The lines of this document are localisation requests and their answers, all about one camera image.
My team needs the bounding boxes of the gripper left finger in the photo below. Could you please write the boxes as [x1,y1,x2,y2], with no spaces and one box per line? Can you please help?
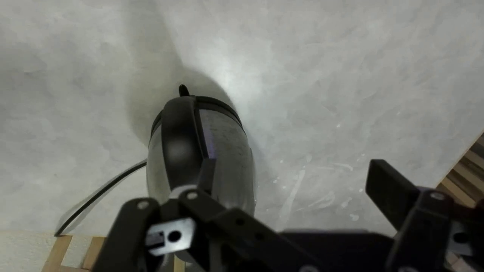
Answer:
[92,159,316,272]

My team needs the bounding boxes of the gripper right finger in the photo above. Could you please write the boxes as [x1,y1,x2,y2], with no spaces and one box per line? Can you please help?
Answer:
[365,159,484,272]

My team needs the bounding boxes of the black cable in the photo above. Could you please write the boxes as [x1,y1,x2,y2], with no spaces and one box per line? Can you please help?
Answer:
[54,160,148,237]

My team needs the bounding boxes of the steel electric kettle black handle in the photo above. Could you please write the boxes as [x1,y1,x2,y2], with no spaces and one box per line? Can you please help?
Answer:
[146,85,258,272]

